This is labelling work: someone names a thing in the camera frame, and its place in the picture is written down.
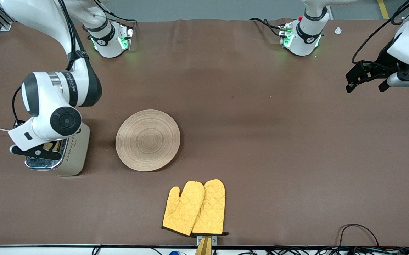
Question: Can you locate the round wooden plate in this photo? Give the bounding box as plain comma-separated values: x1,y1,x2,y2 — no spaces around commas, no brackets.
115,109,181,172

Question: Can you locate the beige chrome two-slot toaster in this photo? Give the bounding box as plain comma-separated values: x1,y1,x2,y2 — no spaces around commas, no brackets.
24,122,90,177

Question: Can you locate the brown table cover mat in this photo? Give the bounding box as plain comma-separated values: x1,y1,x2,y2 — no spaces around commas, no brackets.
0,18,409,247

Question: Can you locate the yellow quilted oven mitt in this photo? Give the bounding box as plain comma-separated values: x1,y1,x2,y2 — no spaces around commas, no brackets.
162,181,206,237
191,179,229,236

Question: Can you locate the black left arm wrist cable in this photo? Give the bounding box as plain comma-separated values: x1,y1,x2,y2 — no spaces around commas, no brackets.
352,0,409,65

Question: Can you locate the black left arm base cable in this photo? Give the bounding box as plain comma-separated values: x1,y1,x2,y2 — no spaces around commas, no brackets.
250,17,285,38

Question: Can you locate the black arm base cable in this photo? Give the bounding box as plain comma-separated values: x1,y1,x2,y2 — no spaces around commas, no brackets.
250,17,285,38
102,11,137,36

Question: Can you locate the black right arm base cable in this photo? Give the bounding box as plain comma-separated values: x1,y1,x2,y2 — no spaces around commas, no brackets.
102,11,137,36

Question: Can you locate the black looped cable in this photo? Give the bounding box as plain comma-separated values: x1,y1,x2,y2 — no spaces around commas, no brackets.
338,223,380,248

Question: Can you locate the wooden stick with metal bracket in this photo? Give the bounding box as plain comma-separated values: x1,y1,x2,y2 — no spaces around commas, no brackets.
194,235,218,255

